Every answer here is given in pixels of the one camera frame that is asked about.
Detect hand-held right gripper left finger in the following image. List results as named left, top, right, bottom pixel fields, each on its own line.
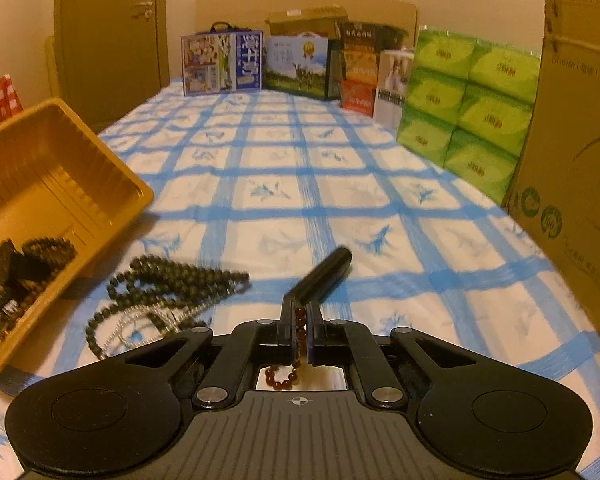
left=107, top=297, right=301, bottom=412

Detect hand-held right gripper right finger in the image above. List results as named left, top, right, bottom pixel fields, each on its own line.
left=305, top=304, right=491, bottom=411

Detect amber bead bracelet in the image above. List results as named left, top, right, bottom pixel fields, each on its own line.
left=264, top=305, right=311, bottom=390

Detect black cylindrical tube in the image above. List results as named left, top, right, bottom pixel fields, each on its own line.
left=282, top=246, right=353, bottom=306

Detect long dark bead necklace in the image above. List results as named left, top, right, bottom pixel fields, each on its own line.
left=85, top=255, right=251, bottom=361

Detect white pearl necklace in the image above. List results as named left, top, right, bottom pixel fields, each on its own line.
left=100, top=305, right=191, bottom=351

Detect black wristwatch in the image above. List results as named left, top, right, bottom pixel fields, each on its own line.
left=0, top=239, right=52, bottom=287

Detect yellow plastic tray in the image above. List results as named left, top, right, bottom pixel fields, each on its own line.
left=0, top=97, right=155, bottom=378

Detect blue checked floral bedsheet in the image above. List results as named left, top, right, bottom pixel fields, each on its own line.
left=0, top=80, right=598, bottom=480

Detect red orange noodle box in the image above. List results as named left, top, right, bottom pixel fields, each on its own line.
left=339, top=80, right=376, bottom=111

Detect green cow milk box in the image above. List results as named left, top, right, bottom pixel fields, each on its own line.
left=262, top=30, right=343, bottom=100

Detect white product box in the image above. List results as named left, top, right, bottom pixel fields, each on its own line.
left=372, top=49, right=413, bottom=128

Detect stack of green tissue packs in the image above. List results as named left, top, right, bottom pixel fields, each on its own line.
left=395, top=27, right=541, bottom=196

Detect blue milk carton box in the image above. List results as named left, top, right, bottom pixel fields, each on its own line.
left=181, top=30, right=265, bottom=97

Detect black noodle bowl pack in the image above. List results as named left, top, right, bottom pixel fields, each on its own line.
left=336, top=21, right=410, bottom=53

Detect black bag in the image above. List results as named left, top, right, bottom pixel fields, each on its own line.
left=209, top=21, right=253, bottom=36

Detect small brown cardboard box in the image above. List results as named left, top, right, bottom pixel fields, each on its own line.
left=265, top=4, right=348, bottom=38

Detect large brown cardboard box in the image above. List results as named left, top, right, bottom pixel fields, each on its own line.
left=500, top=0, right=600, bottom=286

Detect olive wooden door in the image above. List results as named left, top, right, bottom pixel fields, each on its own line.
left=54, top=0, right=173, bottom=131

